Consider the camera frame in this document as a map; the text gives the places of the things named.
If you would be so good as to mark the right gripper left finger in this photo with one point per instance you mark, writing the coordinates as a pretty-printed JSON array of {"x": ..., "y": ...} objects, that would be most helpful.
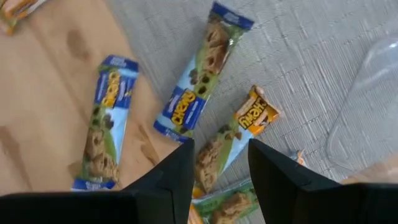
[{"x": 168, "y": 193}]

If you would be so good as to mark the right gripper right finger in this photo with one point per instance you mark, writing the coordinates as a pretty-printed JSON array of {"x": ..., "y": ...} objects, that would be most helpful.
[{"x": 286, "y": 193}]

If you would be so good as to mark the blue chewy granola bar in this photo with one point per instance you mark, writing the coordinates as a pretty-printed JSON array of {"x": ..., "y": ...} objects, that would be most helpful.
[
  {"x": 105, "y": 124},
  {"x": 202, "y": 71}
]

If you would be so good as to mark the clear plastic bin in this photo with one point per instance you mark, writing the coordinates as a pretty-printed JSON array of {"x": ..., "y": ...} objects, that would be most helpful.
[{"x": 367, "y": 118}]

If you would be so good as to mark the grey woven placemat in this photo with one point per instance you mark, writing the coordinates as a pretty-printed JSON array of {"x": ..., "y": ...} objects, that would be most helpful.
[{"x": 295, "y": 62}]

